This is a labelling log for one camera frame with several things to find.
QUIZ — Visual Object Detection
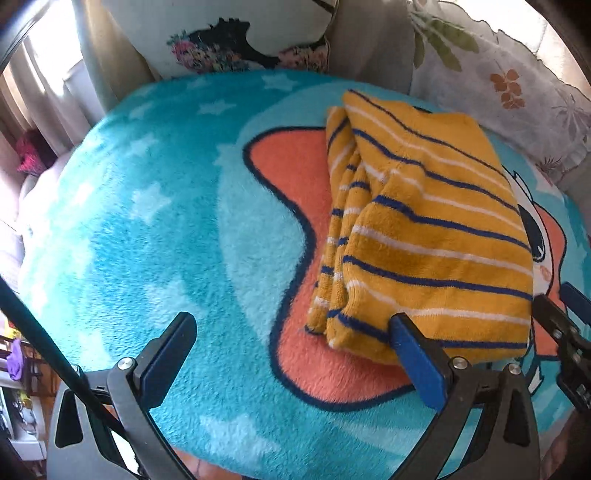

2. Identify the grey cushion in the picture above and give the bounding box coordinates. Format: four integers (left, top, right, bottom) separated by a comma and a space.
325, 0, 416, 93

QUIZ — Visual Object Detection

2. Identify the purple object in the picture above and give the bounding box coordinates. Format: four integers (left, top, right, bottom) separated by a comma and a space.
7, 337, 27, 381

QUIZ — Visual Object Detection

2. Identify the yellow striped small garment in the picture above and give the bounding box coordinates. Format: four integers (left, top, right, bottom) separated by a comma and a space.
305, 89, 535, 365

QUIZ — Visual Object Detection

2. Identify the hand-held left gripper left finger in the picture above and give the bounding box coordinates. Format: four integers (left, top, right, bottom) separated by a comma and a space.
46, 311, 199, 480

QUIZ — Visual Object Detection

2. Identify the white floral leaf pillow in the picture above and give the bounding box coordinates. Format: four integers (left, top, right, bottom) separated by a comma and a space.
409, 0, 591, 185

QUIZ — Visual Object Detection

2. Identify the white pillow with black print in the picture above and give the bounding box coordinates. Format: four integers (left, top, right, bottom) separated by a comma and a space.
102, 0, 340, 81

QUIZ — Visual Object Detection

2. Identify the black cable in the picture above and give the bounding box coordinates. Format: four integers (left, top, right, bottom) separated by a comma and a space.
0, 277, 139, 480

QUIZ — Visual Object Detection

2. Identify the grey frame post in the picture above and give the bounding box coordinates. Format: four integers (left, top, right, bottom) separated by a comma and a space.
71, 0, 122, 112

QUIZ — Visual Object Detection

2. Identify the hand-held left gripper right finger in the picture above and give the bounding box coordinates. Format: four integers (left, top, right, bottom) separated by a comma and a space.
389, 312, 541, 480

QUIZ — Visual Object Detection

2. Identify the pale grey cloth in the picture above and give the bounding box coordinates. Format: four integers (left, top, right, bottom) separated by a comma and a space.
0, 152, 63, 282

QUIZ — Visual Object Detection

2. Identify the pale curtain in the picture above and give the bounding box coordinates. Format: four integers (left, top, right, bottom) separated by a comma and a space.
0, 28, 107, 155

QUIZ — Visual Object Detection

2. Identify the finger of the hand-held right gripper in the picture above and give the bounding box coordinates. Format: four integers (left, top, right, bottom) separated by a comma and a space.
560, 282, 591, 318
533, 294, 591, 411

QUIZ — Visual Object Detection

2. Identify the pink fluffy object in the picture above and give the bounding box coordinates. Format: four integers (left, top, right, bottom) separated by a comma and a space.
16, 129, 52, 176

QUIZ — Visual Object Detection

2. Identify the teal star printed blanket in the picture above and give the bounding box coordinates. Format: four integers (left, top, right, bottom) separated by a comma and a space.
18, 69, 585, 480

